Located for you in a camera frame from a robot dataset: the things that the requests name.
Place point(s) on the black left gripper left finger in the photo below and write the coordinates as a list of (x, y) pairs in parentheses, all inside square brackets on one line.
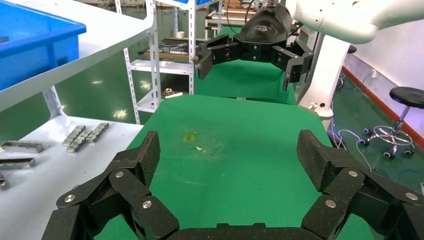
[(132, 192)]

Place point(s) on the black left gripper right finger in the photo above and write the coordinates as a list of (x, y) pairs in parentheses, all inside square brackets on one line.
[(351, 192)]

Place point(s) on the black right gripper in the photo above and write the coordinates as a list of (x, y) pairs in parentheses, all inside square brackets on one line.
[(265, 30)]

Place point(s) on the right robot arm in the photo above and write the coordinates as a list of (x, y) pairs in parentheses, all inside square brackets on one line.
[(344, 20)]

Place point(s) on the green table cloth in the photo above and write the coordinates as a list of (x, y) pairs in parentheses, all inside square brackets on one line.
[(245, 79), (232, 172)]

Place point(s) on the white robot body column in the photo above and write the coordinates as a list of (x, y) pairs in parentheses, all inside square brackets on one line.
[(326, 73)]

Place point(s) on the white cup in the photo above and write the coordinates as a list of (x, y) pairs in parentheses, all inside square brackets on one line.
[(180, 34)]

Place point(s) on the small white scrap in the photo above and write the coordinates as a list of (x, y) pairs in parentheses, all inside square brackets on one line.
[(198, 148)]

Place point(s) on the wooden board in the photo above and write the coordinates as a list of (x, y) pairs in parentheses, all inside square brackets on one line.
[(165, 56)]

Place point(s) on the white metal shelf rack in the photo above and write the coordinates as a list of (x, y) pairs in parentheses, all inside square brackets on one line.
[(99, 26), (155, 66)]

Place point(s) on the black stool with casters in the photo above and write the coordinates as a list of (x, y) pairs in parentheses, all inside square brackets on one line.
[(409, 96)]

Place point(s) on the blue plastic bin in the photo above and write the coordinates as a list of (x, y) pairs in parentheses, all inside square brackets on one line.
[(33, 49)]

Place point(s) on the white frame workbench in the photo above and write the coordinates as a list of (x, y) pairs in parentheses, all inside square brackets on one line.
[(212, 20)]

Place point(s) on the white wall socket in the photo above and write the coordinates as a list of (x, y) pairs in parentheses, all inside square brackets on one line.
[(375, 73)]

